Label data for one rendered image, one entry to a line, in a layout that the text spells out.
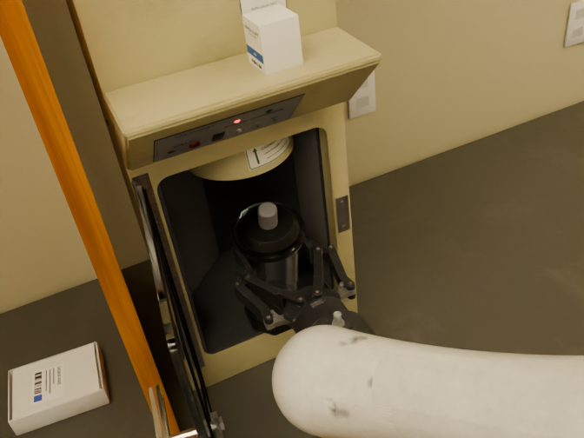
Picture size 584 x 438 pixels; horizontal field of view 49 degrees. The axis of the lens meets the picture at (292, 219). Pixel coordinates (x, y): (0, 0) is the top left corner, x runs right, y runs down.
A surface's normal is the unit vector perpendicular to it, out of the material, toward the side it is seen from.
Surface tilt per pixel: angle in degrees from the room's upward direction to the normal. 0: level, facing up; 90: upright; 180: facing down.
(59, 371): 0
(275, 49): 90
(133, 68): 90
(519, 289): 0
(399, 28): 90
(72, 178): 90
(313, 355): 21
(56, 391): 0
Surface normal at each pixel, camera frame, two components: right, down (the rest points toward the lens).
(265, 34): 0.44, 0.51
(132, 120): -0.11, -0.79
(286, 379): -0.71, -0.14
